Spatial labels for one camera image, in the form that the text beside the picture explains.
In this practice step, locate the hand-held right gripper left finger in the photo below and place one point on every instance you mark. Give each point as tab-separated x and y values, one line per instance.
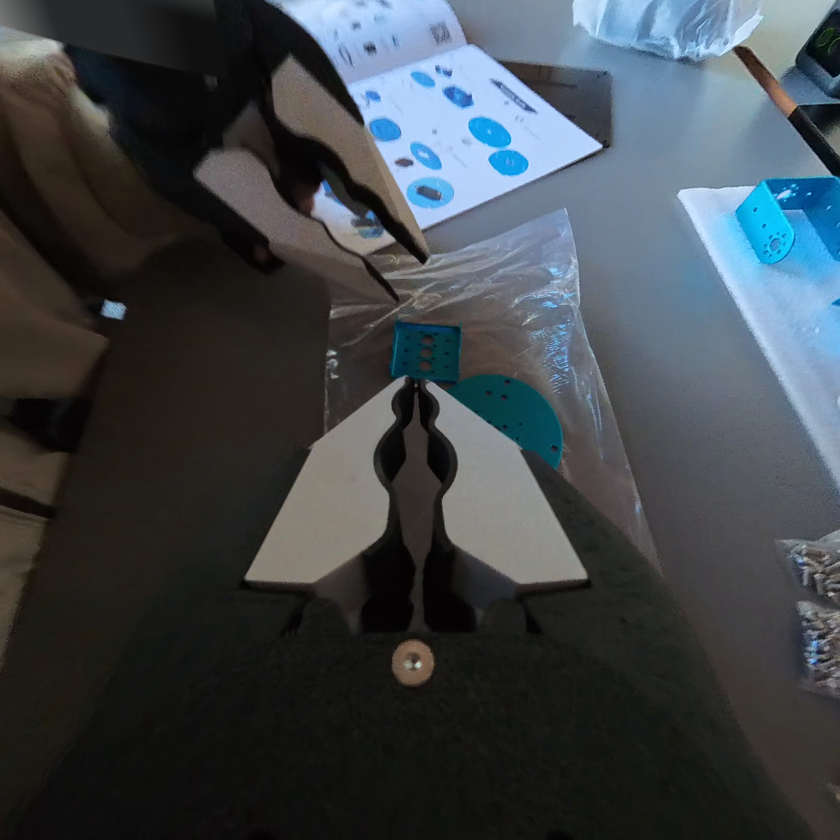
321	525

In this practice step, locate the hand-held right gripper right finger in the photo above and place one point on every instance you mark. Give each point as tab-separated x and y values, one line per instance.
512	518

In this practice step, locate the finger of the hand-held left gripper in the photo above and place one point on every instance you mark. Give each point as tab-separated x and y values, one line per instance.
262	210
328	131

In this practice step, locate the blue round metal plate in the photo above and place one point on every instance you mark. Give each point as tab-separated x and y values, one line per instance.
512	420

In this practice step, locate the blue square metal bracket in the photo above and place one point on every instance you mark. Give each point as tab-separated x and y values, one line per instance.
426	351

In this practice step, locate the grey desk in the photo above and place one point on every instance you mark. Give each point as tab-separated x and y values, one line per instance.
656	328

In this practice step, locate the person's beige jacket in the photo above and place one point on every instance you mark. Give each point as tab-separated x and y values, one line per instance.
52	197

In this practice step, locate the white instruction manual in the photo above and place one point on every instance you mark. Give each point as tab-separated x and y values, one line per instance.
472	85

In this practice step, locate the clear plastic bag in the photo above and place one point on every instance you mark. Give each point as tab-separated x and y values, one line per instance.
525	315

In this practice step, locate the white foam sheet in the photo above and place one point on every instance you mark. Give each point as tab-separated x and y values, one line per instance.
754	315

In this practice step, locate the pile of screw bags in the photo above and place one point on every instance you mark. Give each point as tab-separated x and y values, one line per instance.
817	617

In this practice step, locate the white plastic wrap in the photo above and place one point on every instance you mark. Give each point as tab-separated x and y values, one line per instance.
663	26

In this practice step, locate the small screen device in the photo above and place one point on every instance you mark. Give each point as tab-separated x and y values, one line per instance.
823	46

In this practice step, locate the blue long U bracket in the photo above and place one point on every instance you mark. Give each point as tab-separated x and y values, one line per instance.
768	229

